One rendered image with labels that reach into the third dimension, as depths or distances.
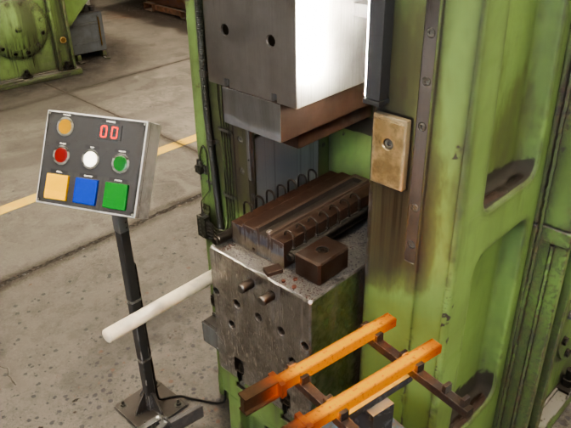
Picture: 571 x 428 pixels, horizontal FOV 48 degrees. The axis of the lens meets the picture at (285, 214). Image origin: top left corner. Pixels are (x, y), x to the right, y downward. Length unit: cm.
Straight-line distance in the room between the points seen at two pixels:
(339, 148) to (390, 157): 61
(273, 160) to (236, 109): 36
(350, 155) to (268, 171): 29
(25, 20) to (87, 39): 85
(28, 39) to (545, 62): 523
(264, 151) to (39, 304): 173
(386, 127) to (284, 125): 24
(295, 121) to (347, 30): 24
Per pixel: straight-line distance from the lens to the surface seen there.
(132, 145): 190
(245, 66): 153
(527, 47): 165
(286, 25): 141
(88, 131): 198
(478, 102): 136
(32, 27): 634
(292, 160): 198
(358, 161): 203
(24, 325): 320
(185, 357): 282
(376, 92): 142
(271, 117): 151
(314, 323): 163
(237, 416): 218
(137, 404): 266
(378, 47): 140
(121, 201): 190
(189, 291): 212
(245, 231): 175
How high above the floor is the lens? 188
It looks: 30 degrees down
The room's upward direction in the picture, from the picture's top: 1 degrees counter-clockwise
